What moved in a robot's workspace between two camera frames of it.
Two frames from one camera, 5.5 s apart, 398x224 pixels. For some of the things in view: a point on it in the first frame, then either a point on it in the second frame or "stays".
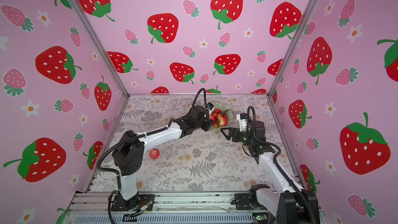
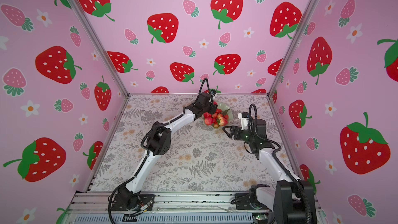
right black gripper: x=231 y=133 stays
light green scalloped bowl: x=224 y=107 stays
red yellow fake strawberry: x=222 y=121 stays
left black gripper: x=208 y=126 -> x=212 y=108
